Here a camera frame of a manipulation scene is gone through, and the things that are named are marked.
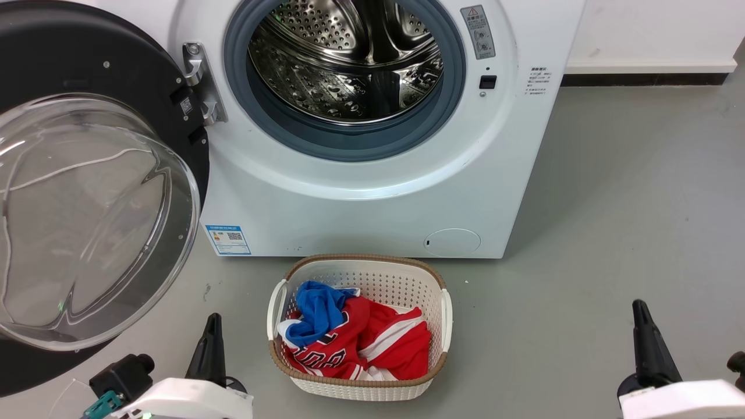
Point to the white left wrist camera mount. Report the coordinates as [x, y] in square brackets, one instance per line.
[186, 401]

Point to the white front-load washing machine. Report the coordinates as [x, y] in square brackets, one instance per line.
[361, 221]

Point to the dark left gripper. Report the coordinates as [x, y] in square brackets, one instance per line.
[236, 384]

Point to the grey warning sticker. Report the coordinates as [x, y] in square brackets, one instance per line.
[478, 32]

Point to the round white filter cover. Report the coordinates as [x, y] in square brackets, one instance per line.
[452, 242]

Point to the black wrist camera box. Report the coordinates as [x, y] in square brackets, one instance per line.
[738, 369]
[122, 375]

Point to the black round glass washer door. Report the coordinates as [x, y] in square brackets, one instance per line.
[87, 58]

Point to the blue energy label sticker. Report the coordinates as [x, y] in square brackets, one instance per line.
[228, 240]

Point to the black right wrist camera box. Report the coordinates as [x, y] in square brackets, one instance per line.
[738, 369]

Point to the black door latch socket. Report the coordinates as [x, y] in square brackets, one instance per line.
[488, 82]

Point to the red basketball jersey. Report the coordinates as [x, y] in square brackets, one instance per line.
[404, 349]

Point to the blue garment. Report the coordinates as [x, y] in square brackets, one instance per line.
[319, 308]

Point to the white plastic laundry basket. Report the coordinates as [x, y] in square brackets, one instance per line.
[381, 279]

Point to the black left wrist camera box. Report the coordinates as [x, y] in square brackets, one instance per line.
[122, 375]

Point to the grey metal door hinge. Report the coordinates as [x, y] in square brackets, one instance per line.
[201, 75]

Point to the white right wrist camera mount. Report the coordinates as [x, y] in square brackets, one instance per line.
[687, 401]

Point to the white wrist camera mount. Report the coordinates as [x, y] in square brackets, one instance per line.
[687, 401]
[186, 401]

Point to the small printed text label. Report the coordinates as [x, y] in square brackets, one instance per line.
[538, 81]

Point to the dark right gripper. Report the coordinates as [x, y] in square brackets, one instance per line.
[628, 387]

